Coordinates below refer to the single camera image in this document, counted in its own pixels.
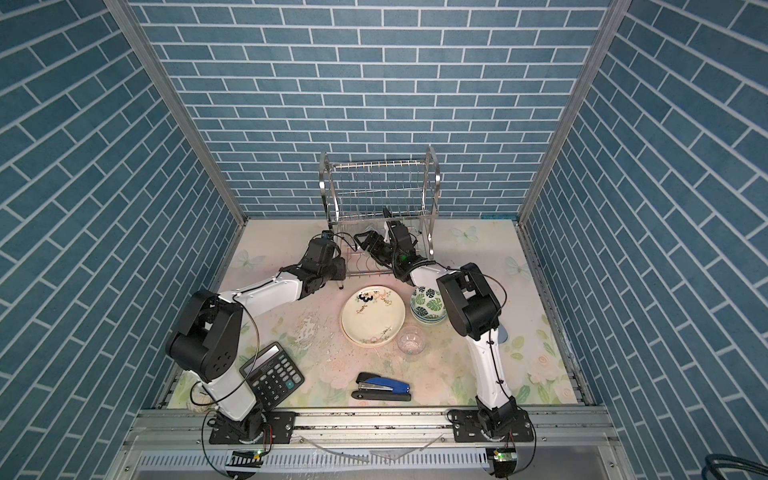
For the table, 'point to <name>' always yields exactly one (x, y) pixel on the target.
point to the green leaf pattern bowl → (427, 306)
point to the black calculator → (271, 375)
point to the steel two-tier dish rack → (362, 197)
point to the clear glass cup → (411, 342)
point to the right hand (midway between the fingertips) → (356, 239)
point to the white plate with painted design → (372, 316)
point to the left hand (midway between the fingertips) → (342, 263)
